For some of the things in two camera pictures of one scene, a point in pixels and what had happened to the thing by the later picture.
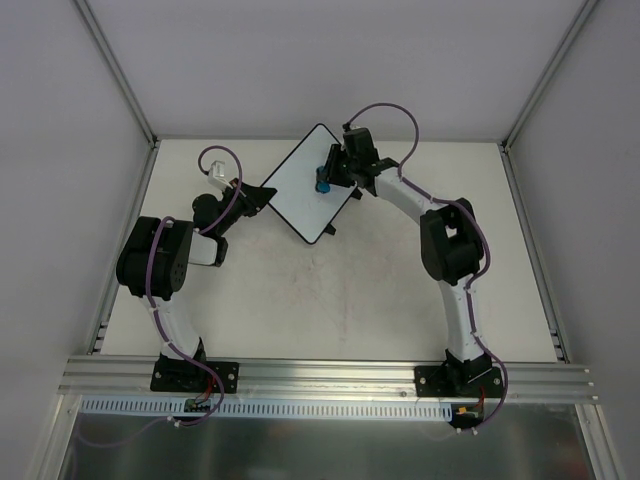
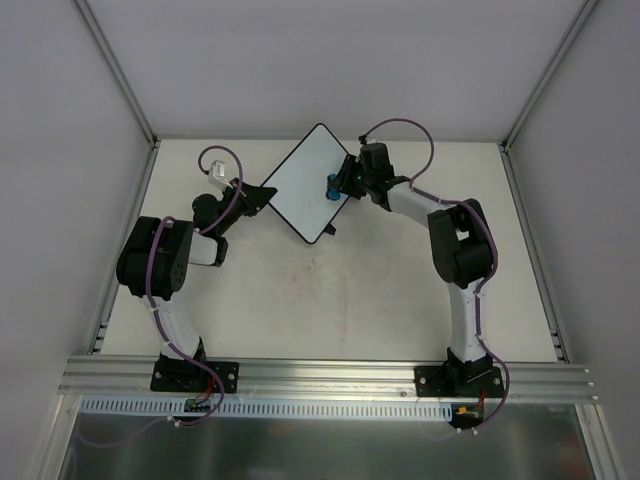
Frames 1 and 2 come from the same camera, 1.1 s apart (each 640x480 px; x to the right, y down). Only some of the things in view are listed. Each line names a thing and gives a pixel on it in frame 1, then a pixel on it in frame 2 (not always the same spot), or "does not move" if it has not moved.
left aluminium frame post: (119, 72) does not move
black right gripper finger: (335, 176) to (351, 183)
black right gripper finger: (336, 157) to (348, 171)
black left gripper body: (248, 197) does not move
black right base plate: (457, 382) does not move
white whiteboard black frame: (311, 213) does not move
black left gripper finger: (258, 192) does not move
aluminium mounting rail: (257, 377) does not move
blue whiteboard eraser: (322, 185) to (333, 191)
